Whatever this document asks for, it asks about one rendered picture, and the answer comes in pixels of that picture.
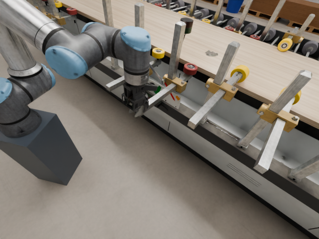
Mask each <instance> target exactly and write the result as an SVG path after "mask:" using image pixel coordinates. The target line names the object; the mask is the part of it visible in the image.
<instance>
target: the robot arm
mask: <svg viewBox="0 0 319 239"><path fill-rule="evenodd" d="M25 40H26V41H27V42H29V43H30V44H31V45H33V46H34V47H35V48H37V49H38V50H40V51H41V52H42V53H43V54H44V55H45V57H46V61H47V63H48V64H49V66H50V67H51V68H52V69H54V71H55V72H56V73H57V74H59V75H60V76H62V77H64V78H67V79H76V78H78V77H80V76H82V75H84V74H86V73H87V71H88V70H90V69H91V68H93V67H94V66H95V65H97V64H98V63H99V62H101V61H102V60H104V59H105V58H106V57H108V56H110V57H113V58H116V59H119V60H123V69H124V79H125V81H126V82H125V83H124V84H123V87H124V93H122V103H123V104H124V105H126V106H127V107H128V108H130V109H129V113H133V112H136V114H135V115H134V117H137V116H139V117H141V116H142V115H143V114H144V113H145V111H146V110H147V109H148V107H149V100H148V95H147V93H146V91H156V90H157V88H158V87H157V86H156V85H155V84H154V83H150V82H148V80H149V71H150V49H151V37H150V34H149V33H148V31H146V30H145V29H143V28H140V27H135V26H126V27H123V28H122V29H118V28H114V27H110V26H107V25H103V24H101V23H98V22H89V23H87V24H86V25H85V26H84V27H83V29H82V32H81V33H80V34H78V35H76V36H73V35H72V34H71V33H69V32H68V31H67V30H65V29H64V28H63V27H60V26H59V25H58V24H56V23H55V22H54V21H52V20H51V19H50V18H48V17H47V16H46V15H45V14H43V13H42V12H41V11H39V10H38V9H37V8H35V7H34V6H33V5H31V4H30V3H29V2H27V1H26V0H0V53H1V55H2V56H3V58H4V59H5V61H6V62H7V64H8V65H9V66H8V68H7V72H8V74H9V75H10V77H9V78H7V79H6V78H3V77H0V130H1V132H2V133H3V134H4V135H5V136H7V137H10V138H19V137H23V136H26V135H28V134H30V133H32V132H34V131H35V130H36V129H37V128H38V127H39V126H40V124H41V122H42V118H41V116H40V115H39V114H38V113H37V112H36V111H34V110H32V109H30V108H29V106H28V104H30V103H31V102H33V101H34V100H35V99H37V98H38V97H40V96H41V95H43V94H44V93H46V92H47V91H49V90H50V89H51V88H52V87H54V86H55V84H56V80H55V77H54V75H53V73H52V72H51V71H50V70H49V69H48V68H47V67H46V66H45V65H43V64H41V63H40V62H38V61H35V60H34V58H33V56H32V54H31V52H30V50H29V48H28V46H27V44H26V42H25ZM123 97H124V101H123Z"/></svg>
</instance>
